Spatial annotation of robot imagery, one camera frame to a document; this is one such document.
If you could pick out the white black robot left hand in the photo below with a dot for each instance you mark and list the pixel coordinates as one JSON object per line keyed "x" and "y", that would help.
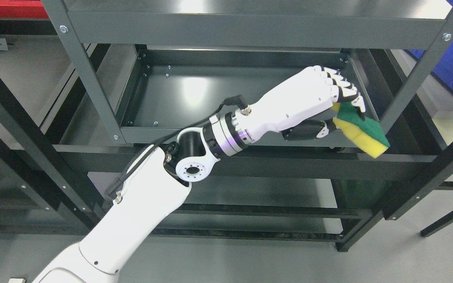
{"x": 309, "y": 92}

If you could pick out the green yellow sponge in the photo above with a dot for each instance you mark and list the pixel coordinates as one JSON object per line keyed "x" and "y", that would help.
{"x": 366, "y": 133}

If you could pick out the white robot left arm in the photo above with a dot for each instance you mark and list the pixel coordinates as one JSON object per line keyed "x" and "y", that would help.
{"x": 151, "y": 187}

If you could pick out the grey metal shelf unit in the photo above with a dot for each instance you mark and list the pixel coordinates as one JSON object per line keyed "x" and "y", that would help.
{"x": 241, "y": 34}

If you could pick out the dark metal shelf rack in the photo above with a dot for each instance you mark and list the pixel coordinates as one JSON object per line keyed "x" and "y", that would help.
{"x": 320, "y": 190}

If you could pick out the red object top left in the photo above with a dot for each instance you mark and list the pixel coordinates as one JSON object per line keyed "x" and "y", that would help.
{"x": 22, "y": 9}

